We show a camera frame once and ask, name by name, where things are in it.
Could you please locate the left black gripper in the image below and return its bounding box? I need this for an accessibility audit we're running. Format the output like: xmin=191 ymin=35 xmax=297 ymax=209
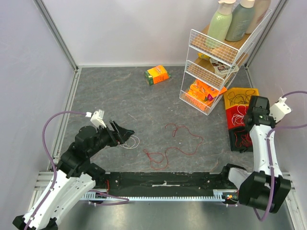
xmin=87 ymin=119 xmax=135 ymax=157

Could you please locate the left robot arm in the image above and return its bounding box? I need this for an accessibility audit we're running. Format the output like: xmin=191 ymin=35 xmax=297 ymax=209
xmin=12 ymin=121 xmax=135 ymax=230

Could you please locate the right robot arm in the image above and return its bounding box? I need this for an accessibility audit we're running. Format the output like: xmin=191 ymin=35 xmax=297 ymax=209
xmin=219 ymin=95 xmax=292 ymax=214

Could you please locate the orange green snack box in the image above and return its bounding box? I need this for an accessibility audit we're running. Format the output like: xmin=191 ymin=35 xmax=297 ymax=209
xmin=144 ymin=65 xmax=170 ymax=86

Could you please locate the orange snack box front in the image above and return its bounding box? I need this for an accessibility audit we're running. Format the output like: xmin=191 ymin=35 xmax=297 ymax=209
xmin=188 ymin=84 xmax=208 ymax=101

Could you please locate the orange purple snack box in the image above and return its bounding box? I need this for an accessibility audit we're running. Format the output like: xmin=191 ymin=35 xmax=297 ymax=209
xmin=196 ymin=80 xmax=227 ymax=105

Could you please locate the yellow snack packet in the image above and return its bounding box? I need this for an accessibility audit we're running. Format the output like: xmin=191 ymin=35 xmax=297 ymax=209
xmin=198 ymin=52 xmax=210 ymax=60

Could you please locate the red storage bin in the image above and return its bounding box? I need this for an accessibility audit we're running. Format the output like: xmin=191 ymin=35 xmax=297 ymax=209
xmin=226 ymin=104 xmax=248 ymax=129

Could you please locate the yellow storage bin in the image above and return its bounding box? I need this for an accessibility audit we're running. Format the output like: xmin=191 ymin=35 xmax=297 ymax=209
xmin=224 ymin=87 xmax=259 ymax=109

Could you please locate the black storage bin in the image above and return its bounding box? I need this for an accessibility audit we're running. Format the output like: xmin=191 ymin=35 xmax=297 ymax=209
xmin=228 ymin=126 xmax=253 ymax=153

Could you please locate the white snack pouch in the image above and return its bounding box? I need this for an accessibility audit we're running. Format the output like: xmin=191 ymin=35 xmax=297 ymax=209
xmin=209 ymin=58 xmax=239 ymax=78

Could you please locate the light green pump bottle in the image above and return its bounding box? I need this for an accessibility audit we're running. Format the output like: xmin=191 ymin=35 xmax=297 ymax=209
xmin=205 ymin=0 xmax=236 ymax=48

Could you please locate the grey green pump bottle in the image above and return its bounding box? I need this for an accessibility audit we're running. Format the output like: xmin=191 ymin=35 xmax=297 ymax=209
xmin=225 ymin=0 xmax=255 ymax=42

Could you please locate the beige pink bottle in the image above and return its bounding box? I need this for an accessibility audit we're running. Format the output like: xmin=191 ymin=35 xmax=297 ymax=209
xmin=245 ymin=0 xmax=271 ymax=35

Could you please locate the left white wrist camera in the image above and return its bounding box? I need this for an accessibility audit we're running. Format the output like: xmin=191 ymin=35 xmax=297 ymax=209
xmin=85 ymin=109 xmax=106 ymax=128

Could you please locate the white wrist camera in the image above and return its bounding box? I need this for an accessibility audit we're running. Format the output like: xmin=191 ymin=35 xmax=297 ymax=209
xmin=270 ymin=97 xmax=292 ymax=123
xmin=85 ymin=109 xmax=106 ymax=128

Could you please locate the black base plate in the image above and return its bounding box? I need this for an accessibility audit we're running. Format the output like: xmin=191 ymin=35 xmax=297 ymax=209
xmin=96 ymin=172 xmax=235 ymax=192

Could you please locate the white wire shelf rack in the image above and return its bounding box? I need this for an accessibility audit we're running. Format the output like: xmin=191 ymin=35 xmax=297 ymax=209
xmin=179 ymin=9 xmax=272 ymax=115

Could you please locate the slotted cable duct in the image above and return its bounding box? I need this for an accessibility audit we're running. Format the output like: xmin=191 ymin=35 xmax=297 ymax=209
xmin=80 ymin=189 xmax=238 ymax=202

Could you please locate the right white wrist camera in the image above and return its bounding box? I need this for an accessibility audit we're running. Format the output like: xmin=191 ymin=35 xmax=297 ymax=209
xmin=270 ymin=97 xmax=292 ymax=123

